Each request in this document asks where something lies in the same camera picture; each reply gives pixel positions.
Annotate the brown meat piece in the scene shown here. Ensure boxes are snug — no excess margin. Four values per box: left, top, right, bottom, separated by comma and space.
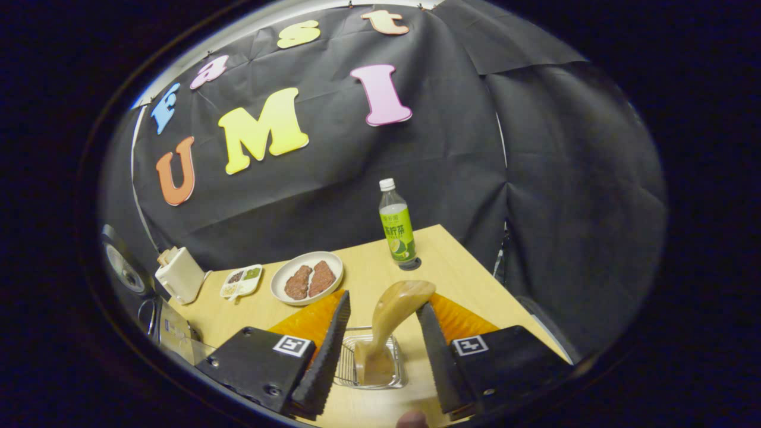
308, 260, 336, 298
284, 265, 313, 300

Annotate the green tea bottle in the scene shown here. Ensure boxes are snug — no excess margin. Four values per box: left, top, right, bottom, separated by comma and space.
379, 178, 418, 266

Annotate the wire chopstick holder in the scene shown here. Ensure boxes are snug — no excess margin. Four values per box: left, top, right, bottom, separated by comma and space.
333, 326, 409, 390

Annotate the white oval plate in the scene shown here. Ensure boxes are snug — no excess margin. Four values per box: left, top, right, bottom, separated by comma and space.
271, 251, 345, 307

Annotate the wooden spoon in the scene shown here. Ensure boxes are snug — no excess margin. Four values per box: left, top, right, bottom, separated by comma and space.
355, 280, 436, 386

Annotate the black and silver rice cooker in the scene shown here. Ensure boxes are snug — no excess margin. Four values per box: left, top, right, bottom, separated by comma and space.
98, 224, 206, 364

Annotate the white divided bean plate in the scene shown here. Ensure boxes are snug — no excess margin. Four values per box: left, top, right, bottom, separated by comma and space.
219, 264, 263, 301

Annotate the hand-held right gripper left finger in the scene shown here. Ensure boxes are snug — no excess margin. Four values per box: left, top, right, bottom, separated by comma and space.
195, 290, 351, 420

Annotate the white toaster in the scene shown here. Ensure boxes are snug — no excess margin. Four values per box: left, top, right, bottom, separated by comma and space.
155, 247, 207, 305

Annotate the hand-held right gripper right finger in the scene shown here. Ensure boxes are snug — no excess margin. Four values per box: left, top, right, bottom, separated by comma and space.
415, 292, 574, 417

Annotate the black backdrop cloth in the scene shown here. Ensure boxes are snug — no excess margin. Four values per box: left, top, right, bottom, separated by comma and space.
98, 0, 669, 363

